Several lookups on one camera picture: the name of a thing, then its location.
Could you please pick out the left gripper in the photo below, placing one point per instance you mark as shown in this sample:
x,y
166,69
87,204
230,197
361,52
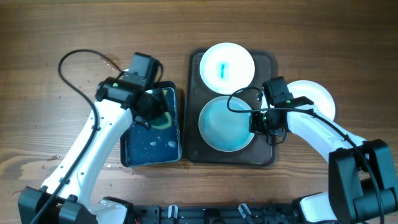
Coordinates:
x,y
160,96

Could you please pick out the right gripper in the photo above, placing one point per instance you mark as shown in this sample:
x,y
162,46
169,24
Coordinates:
x,y
259,123

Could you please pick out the green yellow sponge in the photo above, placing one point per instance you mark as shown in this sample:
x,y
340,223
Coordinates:
x,y
162,122

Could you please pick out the white plate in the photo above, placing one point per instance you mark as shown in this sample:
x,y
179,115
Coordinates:
x,y
223,127
226,67
317,93

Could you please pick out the white plate top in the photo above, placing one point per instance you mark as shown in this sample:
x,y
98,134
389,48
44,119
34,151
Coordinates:
x,y
226,67

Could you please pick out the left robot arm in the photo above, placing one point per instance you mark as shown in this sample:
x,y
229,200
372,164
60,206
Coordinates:
x,y
64,196

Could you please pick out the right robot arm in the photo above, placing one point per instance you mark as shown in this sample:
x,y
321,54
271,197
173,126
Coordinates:
x,y
362,180

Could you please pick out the brown plastic serving tray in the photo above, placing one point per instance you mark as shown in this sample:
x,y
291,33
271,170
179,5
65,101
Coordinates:
x,y
258,153

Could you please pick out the black water basin tray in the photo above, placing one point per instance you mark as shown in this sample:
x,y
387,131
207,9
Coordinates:
x,y
142,147

